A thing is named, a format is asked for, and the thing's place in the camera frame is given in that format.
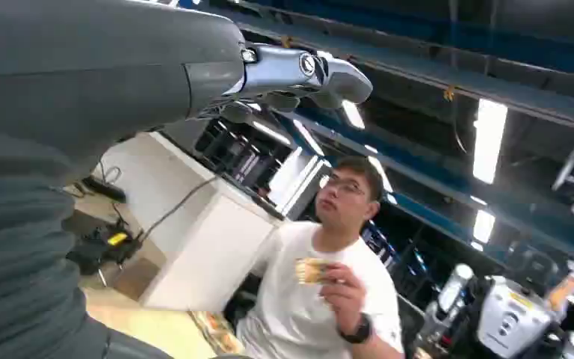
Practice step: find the person's hand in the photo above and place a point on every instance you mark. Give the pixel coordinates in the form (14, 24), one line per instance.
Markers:
(344, 292)

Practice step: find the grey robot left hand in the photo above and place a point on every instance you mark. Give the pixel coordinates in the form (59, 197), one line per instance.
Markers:
(94, 69)

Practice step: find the yellow printed card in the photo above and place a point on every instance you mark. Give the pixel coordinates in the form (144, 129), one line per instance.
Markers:
(309, 271)

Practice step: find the black wristwatch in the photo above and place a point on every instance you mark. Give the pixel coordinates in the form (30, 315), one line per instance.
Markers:
(357, 333)

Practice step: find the person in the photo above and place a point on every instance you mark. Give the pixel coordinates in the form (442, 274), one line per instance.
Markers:
(297, 307)

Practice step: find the eyeglasses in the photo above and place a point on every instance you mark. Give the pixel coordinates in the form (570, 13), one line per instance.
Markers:
(342, 187)

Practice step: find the white panel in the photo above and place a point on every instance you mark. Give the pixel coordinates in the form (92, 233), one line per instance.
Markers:
(297, 186)

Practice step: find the black power strip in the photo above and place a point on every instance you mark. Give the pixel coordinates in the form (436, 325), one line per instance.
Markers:
(103, 188)

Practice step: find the white cabinet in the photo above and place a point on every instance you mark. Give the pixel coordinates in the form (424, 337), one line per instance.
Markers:
(208, 238)

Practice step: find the small ceiling light panel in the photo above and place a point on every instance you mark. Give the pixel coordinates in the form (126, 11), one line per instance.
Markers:
(483, 226)

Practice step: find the white humanoid robot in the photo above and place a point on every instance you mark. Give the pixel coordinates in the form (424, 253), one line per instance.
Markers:
(507, 317)

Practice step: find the black storage rack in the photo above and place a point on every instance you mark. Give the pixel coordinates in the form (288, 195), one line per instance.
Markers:
(240, 153)

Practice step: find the black device with yellow label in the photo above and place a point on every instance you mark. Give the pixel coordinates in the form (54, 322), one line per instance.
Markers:
(108, 245)

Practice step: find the ribbed grey left arm sleeve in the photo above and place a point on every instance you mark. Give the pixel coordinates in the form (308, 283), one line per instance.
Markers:
(14, 257)

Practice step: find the large ceiling light panel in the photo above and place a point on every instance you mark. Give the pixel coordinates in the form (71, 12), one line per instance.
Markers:
(489, 141)

